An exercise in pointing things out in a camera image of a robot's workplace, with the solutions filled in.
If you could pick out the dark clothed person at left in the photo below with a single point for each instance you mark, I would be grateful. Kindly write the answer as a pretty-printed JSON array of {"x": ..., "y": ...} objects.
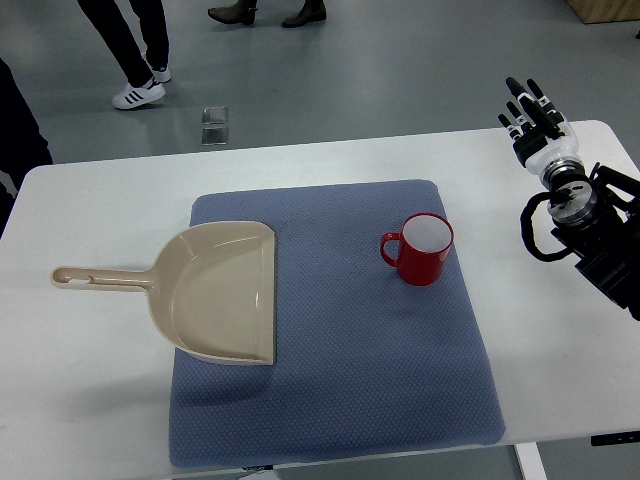
[{"x": 23, "y": 148}]

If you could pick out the person with brown boots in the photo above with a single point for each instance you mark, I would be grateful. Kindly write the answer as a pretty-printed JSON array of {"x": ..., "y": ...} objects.
[{"x": 245, "y": 13}]

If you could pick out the beige plastic dustpan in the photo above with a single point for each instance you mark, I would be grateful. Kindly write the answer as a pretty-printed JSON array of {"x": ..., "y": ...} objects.
[{"x": 210, "y": 292}]

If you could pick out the lower metal floor plate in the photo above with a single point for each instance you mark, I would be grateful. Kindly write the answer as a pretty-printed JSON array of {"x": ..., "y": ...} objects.
[{"x": 217, "y": 135}]

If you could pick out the metal floor plate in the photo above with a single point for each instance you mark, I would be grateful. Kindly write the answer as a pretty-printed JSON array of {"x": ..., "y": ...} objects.
[
  {"x": 217, "y": 135},
  {"x": 215, "y": 115}
]

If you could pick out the red cup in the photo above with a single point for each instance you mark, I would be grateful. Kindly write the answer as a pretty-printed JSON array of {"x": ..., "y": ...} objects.
[{"x": 419, "y": 250}]

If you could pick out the black table control panel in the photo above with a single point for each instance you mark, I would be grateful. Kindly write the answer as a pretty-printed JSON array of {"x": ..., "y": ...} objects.
[{"x": 612, "y": 439}]

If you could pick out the person with white sneakers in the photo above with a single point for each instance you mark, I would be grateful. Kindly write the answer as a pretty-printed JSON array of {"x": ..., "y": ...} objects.
[{"x": 146, "y": 71}]

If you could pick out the wooden box corner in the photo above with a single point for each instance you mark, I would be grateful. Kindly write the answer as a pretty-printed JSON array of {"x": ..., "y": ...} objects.
[{"x": 605, "y": 11}]

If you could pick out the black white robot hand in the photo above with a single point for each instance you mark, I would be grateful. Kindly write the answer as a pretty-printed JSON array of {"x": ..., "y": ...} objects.
[{"x": 543, "y": 140}]

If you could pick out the upper metal floor plate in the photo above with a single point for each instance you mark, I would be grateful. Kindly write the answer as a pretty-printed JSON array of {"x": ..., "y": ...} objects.
[{"x": 215, "y": 115}]

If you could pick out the white table leg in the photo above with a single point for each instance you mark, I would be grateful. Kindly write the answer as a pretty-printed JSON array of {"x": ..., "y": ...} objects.
[{"x": 530, "y": 462}]

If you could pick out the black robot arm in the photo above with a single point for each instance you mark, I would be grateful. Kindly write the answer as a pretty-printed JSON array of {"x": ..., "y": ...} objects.
[{"x": 596, "y": 218}]

